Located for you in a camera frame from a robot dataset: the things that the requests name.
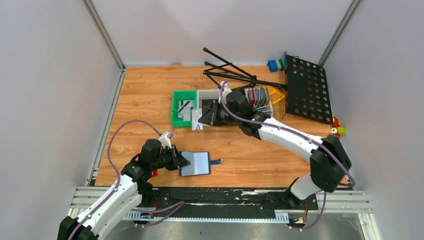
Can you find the white printed card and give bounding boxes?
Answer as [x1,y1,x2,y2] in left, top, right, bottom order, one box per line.
[191,108,203,131]

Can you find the blue card holder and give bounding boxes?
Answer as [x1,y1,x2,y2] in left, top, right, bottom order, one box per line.
[179,151,223,177]

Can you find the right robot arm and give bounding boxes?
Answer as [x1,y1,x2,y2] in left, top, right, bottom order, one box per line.
[198,90,356,202]

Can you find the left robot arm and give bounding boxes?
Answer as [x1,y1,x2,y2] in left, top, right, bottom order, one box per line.
[57,139,190,240]

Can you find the white bin with black cards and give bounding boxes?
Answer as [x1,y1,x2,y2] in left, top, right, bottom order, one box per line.
[196,89,220,109]

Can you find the silver cards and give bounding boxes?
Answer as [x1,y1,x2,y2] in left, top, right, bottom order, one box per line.
[177,100,195,121]

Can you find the white bin with card holders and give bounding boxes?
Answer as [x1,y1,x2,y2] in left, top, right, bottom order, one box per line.
[244,87,274,117]

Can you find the green bin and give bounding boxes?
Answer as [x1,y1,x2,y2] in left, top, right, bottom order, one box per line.
[171,90,198,128]

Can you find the black music stand tripod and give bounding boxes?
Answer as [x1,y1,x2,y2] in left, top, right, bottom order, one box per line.
[202,47,288,90]

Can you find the yellow triangle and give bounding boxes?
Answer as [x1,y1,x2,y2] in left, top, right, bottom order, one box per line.
[265,85,286,105]

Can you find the blue green white blocks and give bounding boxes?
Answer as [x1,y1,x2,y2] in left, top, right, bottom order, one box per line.
[267,59,286,73]

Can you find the black perforated stand plate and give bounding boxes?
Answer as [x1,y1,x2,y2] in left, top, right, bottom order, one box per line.
[284,54,333,125]

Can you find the colourful small toy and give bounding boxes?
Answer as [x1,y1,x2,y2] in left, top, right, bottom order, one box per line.
[331,116,347,138]

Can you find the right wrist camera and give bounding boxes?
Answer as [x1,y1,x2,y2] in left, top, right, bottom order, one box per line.
[218,82,232,104]

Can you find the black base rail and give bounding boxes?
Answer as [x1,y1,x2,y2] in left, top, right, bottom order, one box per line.
[138,187,319,219]

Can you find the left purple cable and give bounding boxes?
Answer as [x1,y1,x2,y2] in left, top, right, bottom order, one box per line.
[67,119,186,240]

